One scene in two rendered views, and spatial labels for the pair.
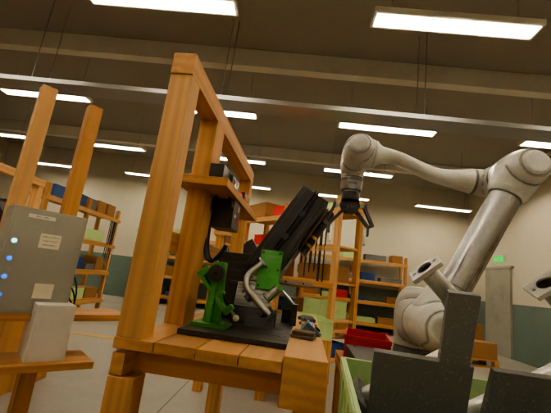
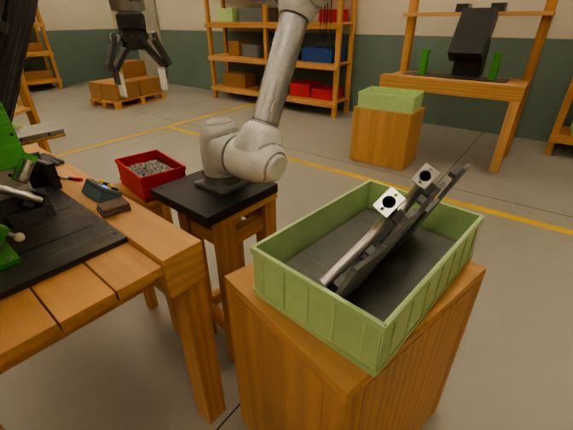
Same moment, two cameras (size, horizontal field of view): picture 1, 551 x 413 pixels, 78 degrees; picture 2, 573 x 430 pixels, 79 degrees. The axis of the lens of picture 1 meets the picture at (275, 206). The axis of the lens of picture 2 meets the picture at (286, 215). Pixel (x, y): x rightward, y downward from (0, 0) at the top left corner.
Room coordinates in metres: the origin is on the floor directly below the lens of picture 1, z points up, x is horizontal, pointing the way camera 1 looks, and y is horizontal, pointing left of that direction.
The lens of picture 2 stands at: (0.39, 0.38, 1.50)
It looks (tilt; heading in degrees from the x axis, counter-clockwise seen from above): 30 degrees down; 304
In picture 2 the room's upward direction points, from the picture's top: straight up
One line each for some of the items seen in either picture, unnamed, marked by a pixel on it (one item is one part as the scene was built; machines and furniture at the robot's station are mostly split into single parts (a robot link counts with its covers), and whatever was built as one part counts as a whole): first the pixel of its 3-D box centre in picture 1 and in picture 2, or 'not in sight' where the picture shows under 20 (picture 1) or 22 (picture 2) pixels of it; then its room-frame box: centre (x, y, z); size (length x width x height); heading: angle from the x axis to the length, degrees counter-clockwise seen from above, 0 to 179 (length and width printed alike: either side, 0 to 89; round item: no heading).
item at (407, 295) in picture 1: (416, 315); (222, 146); (1.35, -0.59, 1.06); 0.18 x 0.16 x 0.22; 172
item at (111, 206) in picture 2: (303, 334); (112, 206); (1.52, -0.19, 0.91); 0.10 x 0.08 x 0.03; 73
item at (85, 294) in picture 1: (66, 251); not in sight; (6.63, 3.82, 1.14); 2.45 x 0.55 x 2.28; 177
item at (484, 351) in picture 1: (457, 341); (126, 83); (7.17, -3.95, 0.37); 1.20 x 0.80 x 0.74; 95
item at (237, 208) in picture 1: (225, 215); not in sight; (1.81, 0.26, 1.42); 0.17 x 0.12 x 0.15; 173
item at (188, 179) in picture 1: (224, 201); not in sight; (1.93, 0.30, 1.52); 0.90 x 0.25 x 0.04; 173
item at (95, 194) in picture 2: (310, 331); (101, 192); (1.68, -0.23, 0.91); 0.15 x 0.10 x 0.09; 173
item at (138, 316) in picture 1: (212, 228); not in sight; (1.93, 0.34, 1.36); 1.49 x 0.09 x 0.97; 173
